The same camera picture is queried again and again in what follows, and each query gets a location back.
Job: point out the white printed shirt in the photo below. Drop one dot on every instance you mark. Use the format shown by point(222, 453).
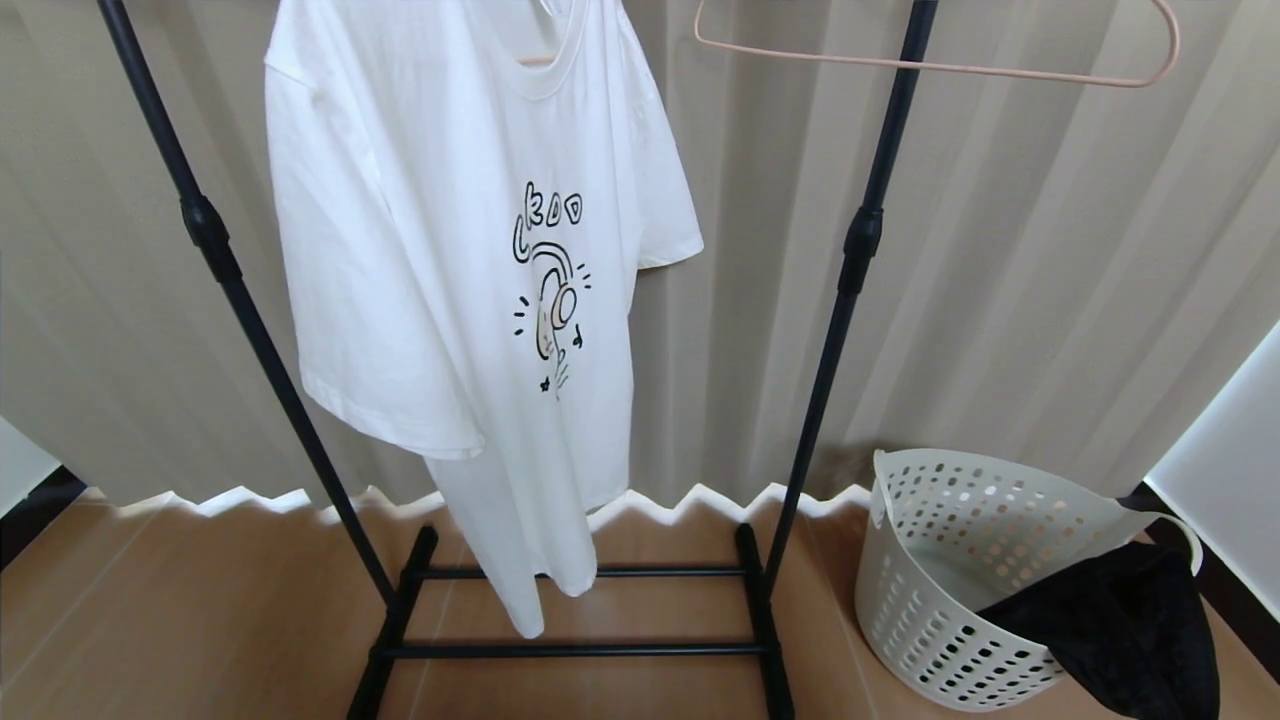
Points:
point(420, 250)

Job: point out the pink clothes hanger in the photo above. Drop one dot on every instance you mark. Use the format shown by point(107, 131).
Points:
point(535, 60)
point(900, 65)

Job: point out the black garment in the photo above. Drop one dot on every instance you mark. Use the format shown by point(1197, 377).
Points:
point(1120, 630)

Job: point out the black clothes rack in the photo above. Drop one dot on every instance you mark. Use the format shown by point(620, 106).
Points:
point(860, 240)

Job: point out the white laundry basket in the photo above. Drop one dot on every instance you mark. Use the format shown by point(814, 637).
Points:
point(920, 620)

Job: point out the beige curtain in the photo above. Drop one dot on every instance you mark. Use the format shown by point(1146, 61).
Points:
point(1050, 250)

